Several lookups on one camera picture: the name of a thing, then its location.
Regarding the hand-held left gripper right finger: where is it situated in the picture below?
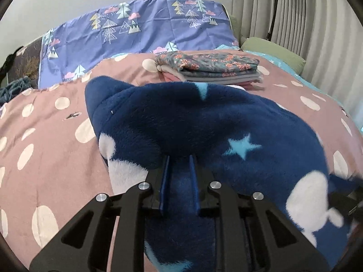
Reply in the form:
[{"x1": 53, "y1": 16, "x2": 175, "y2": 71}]
[{"x1": 189, "y1": 154, "x2": 331, "y2": 272}]

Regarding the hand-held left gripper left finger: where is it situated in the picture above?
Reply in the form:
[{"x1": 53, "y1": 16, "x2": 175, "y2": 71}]
[{"x1": 28, "y1": 156, "x2": 171, "y2": 272}]

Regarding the dark teal cloth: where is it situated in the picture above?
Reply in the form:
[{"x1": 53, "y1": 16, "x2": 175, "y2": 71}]
[{"x1": 0, "y1": 76, "x2": 32, "y2": 105}]

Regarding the purple tree-print pillow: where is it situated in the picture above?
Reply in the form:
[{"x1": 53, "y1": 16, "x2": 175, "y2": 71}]
[{"x1": 38, "y1": 0, "x2": 240, "y2": 90}]

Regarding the blue star print fleece garment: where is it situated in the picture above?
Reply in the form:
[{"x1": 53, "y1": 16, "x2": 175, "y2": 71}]
[{"x1": 84, "y1": 75, "x2": 363, "y2": 272}]

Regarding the grey folded cloth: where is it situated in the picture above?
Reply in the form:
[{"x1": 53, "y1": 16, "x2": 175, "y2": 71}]
[{"x1": 162, "y1": 71, "x2": 263, "y2": 85}]

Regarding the brown patterned cloth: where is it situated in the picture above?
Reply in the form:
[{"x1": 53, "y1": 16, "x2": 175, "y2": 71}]
[{"x1": 7, "y1": 37, "x2": 43, "y2": 90}]

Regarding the pleated grey curtain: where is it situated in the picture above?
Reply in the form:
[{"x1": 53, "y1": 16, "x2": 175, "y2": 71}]
[{"x1": 233, "y1": 0, "x2": 363, "y2": 125}]

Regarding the pink polka dot blanket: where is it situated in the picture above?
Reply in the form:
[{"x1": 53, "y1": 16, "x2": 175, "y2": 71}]
[{"x1": 0, "y1": 48, "x2": 363, "y2": 250}]

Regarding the floral folded cloth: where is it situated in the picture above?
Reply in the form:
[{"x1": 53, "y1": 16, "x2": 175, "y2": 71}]
[{"x1": 155, "y1": 50, "x2": 260, "y2": 78}]

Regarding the green pillow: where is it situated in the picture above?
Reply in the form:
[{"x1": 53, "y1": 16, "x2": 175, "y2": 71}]
[
  {"x1": 240, "y1": 37, "x2": 307, "y2": 75},
  {"x1": 229, "y1": 14, "x2": 241, "y2": 39}
]

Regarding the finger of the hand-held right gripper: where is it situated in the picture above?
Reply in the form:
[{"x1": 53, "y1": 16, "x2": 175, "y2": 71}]
[{"x1": 327, "y1": 176, "x2": 363, "y2": 221}]

